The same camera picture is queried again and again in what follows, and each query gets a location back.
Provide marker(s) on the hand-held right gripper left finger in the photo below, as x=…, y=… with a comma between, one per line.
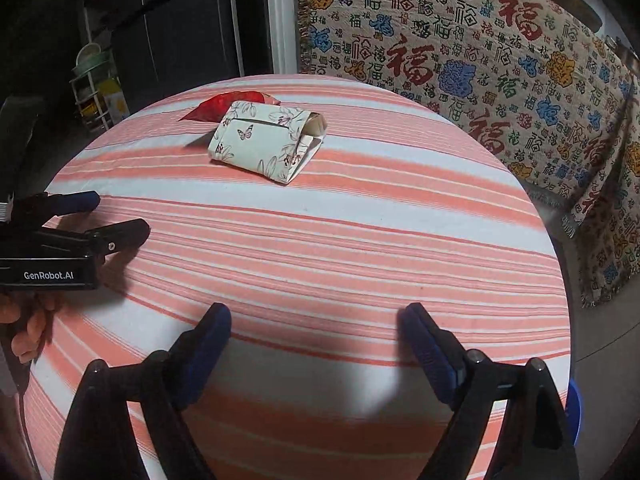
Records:
x=205, y=355

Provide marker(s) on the blue bin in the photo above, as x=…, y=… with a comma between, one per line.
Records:
x=575, y=410

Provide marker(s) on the yellow cardboard box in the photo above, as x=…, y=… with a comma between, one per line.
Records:
x=116, y=102

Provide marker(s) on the person's left hand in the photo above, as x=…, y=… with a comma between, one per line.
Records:
x=30, y=330

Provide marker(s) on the red cloth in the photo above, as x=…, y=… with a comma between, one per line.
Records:
x=215, y=107

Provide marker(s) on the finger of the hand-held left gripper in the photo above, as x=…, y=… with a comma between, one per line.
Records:
x=75, y=202
x=120, y=237

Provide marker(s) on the dark grey refrigerator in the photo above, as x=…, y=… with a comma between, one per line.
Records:
x=190, y=25

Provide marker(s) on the printed blanket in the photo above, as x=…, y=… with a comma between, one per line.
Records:
x=615, y=220
x=450, y=60

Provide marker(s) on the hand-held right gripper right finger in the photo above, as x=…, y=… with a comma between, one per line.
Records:
x=432, y=355

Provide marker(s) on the striped pink white tablecloth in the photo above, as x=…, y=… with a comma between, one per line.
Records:
x=325, y=260

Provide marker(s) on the white storage rack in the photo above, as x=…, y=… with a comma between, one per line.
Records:
x=92, y=90

